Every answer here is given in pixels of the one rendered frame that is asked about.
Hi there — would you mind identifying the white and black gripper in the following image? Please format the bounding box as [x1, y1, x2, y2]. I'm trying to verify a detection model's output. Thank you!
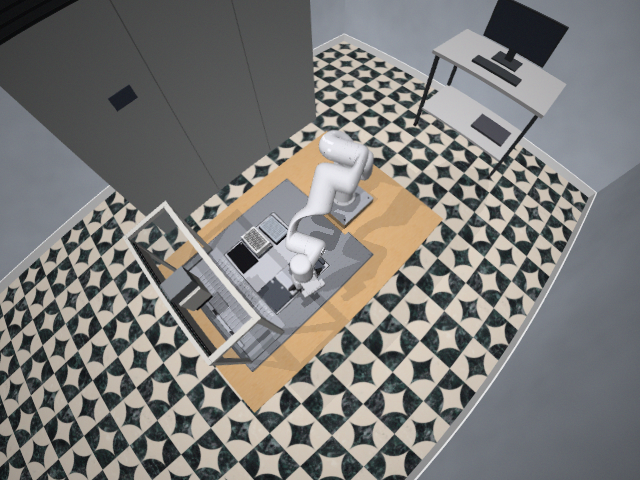
[288, 268, 322, 292]

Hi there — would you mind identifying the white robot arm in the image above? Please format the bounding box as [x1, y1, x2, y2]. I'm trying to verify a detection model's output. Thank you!
[285, 130, 374, 298]

